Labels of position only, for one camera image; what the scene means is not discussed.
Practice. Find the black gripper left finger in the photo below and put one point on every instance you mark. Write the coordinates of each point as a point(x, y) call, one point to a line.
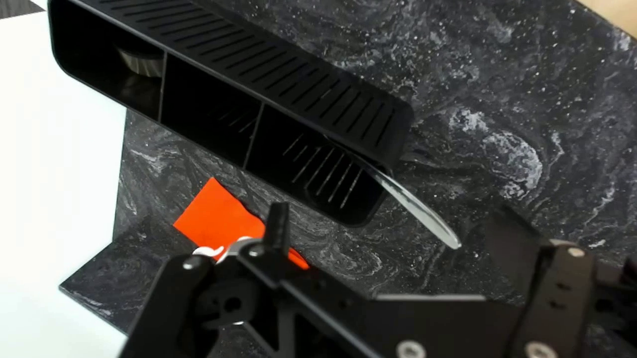
point(199, 300)

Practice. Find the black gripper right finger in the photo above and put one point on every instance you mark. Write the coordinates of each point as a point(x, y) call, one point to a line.
point(557, 306)

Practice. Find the white plastic spoon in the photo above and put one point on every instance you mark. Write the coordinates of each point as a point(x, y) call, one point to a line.
point(424, 216)

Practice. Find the white ceramic mug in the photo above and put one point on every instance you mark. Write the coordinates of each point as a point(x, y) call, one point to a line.
point(205, 254)

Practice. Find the red rectangular mat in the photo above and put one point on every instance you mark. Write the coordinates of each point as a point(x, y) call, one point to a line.
point(211, 220)

